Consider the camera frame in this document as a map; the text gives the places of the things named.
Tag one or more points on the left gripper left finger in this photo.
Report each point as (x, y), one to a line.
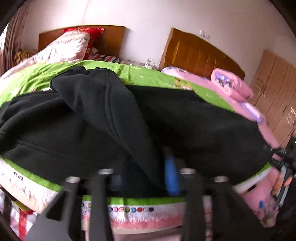
(61, 219)

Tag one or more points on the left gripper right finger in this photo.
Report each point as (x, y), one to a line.
(211, 205)

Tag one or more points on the black pants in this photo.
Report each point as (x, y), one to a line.
(88, 121)

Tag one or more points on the pink bed sheet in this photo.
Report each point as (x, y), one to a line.
(219, 142)

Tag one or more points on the green cartoon bed sheet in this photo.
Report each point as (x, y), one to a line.
(28, 194)

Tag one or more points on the purple pillow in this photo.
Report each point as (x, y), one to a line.
(254, 112)

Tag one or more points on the light wooden wardrobe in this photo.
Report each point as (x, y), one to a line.
(274, 95)

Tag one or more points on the rolled pink quilt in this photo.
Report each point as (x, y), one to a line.
(231, 85)

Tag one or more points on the large brown wooden headboard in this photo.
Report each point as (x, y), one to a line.
(191, 53)

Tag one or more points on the white power strip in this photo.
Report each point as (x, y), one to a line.
(150, 64)

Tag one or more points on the red checkered bed sheet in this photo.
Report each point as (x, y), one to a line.
(105, 58)

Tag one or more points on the brown tiger pattern blanket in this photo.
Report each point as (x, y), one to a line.
(21, 55)

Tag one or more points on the bedside table with patterned cloth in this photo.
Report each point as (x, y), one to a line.
(133, 63)

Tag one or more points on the pink floral quilt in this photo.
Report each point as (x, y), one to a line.
(70, 47)

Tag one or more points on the small brown wooden headboard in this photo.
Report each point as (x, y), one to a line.
(108, 43)

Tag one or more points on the pink floral curtain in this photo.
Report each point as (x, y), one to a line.
(12, 25)

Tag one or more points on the red pillow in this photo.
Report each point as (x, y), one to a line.
(94, 34)

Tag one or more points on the white wall socket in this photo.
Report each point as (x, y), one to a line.
(204, 35)

